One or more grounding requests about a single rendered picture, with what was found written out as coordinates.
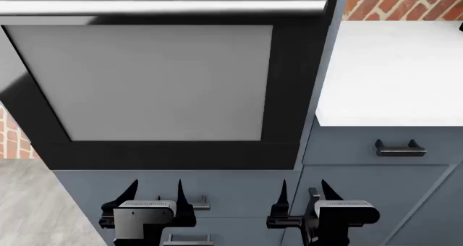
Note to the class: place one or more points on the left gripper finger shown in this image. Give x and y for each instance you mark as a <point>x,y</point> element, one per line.
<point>123,198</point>
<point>183,205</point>

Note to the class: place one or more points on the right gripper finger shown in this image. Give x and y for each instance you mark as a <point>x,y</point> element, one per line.
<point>328,194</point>
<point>281,208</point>

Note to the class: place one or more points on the tall blue-grey oven cabinet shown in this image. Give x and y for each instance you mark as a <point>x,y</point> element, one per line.
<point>238,186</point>

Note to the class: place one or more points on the black oven door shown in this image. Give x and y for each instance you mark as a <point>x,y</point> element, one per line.
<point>293,94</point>

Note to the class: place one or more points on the blue-grey base cabinet door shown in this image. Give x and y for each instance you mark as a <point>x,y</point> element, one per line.
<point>437,219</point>
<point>365,183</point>

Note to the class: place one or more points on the blue-grey base cabinet drawer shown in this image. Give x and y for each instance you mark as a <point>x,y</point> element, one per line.
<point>340,145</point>

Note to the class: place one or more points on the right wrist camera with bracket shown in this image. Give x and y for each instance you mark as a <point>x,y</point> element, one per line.
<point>343,213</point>

